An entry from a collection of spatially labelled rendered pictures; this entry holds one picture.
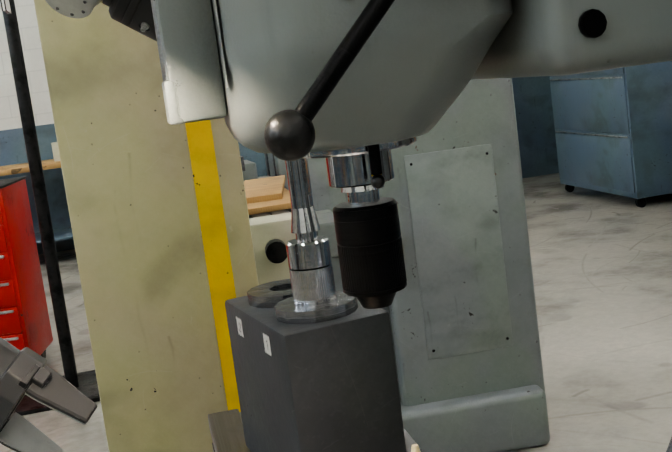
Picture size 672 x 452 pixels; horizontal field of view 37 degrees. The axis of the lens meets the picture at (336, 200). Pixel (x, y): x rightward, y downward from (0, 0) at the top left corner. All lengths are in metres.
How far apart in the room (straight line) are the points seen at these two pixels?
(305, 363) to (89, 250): 1.46
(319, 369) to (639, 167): 7.04
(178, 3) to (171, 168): 1.76
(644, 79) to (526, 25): 7.33
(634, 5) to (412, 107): 0.15
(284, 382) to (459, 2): 0.53
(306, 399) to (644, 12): 0.56
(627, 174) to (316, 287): 7.07
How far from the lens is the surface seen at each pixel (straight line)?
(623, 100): 7.97
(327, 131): 0.65
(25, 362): 0.95
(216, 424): 1.37
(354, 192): 0.71
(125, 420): 2.54
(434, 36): 0.64
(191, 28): 0.68
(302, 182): 1.06
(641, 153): 8.00
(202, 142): 2.42
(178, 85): 0.68
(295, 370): 1.03
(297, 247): 1.06
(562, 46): 0.64
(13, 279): 5.27
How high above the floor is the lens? 1.36
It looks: 7 degrees down
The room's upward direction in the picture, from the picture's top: 7 degrees counter-clockwise
